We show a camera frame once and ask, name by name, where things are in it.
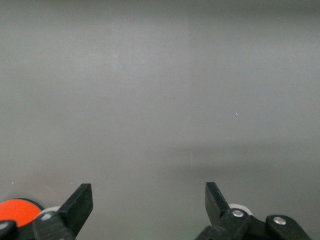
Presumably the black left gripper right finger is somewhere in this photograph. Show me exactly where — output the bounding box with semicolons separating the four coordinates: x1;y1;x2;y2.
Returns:
194;181;252;240

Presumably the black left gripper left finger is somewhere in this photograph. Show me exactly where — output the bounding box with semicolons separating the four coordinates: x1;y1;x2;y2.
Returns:
32;183;94;240

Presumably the orange cylindrical can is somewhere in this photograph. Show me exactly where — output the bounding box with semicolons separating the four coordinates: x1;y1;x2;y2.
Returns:
0;198;42;228

